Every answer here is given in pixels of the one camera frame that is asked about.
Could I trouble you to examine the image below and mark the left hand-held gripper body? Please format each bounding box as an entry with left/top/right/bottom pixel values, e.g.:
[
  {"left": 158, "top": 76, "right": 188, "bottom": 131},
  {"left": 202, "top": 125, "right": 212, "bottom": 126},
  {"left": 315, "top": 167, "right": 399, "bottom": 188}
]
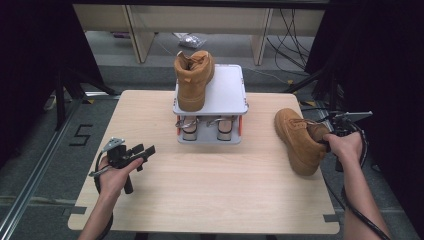
[{"left": 101, "top": 137, "right": 139, "bottom": 195}]

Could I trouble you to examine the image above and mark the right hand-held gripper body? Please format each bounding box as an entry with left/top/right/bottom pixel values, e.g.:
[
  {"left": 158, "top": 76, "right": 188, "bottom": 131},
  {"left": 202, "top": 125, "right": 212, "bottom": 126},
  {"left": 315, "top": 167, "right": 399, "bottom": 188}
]
[{"left": 328, "top": 111, "right": 374, "bottom": 134}]

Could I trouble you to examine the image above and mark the tan suede boot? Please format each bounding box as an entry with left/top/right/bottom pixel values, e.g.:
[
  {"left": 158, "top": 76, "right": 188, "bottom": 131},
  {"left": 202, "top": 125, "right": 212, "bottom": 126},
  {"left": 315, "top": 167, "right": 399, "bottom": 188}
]
[
  {"left": 273, "top": 107, "right": 331, "bottom": 177},
  {"left": 173, "top": 49, "right": 216, "bottom": 113}
]

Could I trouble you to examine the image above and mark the white two-tier shoe rack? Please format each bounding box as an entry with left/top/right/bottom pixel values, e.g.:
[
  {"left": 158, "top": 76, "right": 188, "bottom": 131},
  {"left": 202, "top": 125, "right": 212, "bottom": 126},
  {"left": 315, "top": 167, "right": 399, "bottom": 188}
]
[{"left": 172, "top": 63, "right": 249, "bottom": 146}]

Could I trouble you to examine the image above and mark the person's right hand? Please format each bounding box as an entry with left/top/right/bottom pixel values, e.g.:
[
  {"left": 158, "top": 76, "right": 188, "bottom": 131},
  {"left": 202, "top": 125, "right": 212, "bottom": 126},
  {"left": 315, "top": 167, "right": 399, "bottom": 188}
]
[{"left": 323, "top": 132, "right": 364, "bottom": 168}]

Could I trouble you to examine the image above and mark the person's left hand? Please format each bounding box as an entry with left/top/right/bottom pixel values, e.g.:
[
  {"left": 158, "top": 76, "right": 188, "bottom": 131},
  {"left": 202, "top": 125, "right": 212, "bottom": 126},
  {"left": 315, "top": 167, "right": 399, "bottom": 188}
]
[{"left": 97, "top": 156, "right": 145, "bottom": 198}]

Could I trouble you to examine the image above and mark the black metal stand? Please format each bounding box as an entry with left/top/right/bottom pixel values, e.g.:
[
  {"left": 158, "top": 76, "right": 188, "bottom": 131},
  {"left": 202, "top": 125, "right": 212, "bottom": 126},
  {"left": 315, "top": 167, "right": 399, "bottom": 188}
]
[
  {"left": 53, "top": 66, "right": 118, "bottom": 131},
  {"left": 283, "top": 63, "right": 341, "bottom": 131}
]

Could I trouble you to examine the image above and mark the black curtain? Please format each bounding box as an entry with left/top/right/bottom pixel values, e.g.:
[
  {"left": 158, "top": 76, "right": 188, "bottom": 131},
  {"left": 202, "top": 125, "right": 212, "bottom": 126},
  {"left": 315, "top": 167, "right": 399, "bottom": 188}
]
[
  {"left": 304, "top": 0, "right": 424, "bottom": 231},
  {"left": 0, "top": 0, "right": 104, "bottom": 168}
]

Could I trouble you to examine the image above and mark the silver foil bag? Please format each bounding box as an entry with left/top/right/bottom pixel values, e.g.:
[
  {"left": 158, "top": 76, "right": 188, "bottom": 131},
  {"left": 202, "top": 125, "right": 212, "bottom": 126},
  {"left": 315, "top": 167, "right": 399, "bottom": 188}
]
[{"left": 178, "top": 34, "right": 208, "bottom": 50}]

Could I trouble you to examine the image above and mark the beige desk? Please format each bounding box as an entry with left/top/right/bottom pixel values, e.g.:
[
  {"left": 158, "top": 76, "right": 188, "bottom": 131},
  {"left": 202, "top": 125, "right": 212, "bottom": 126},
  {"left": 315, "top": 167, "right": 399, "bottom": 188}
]
[{"left": 72, "top": 3, "right": 326, "bottom": 66}]

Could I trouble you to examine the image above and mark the aluminium floor rail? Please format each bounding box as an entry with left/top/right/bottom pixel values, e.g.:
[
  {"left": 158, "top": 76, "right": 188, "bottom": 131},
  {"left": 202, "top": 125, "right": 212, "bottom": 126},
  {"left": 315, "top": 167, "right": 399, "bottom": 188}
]
[
  {"left": 0, "top": 96, "right": 84, "bottom": 240},
  {"left": 316, "top": 99, "right": 391, "bottom": 240}
]

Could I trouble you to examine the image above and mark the right hand-held gripper cable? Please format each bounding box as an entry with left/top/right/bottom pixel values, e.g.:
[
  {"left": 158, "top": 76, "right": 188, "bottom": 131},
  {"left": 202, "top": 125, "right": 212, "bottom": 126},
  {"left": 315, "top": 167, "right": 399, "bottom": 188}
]
[{"left": 324, "top": 119, "right": 393, "bottom": 240}]

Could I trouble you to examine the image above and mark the bundle of black cables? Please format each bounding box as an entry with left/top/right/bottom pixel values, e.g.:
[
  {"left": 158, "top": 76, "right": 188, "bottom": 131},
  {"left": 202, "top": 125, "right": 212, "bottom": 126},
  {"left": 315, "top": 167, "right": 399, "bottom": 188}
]
[{"left": 266, "top": 8, "right": 316, "bottom": 71}]

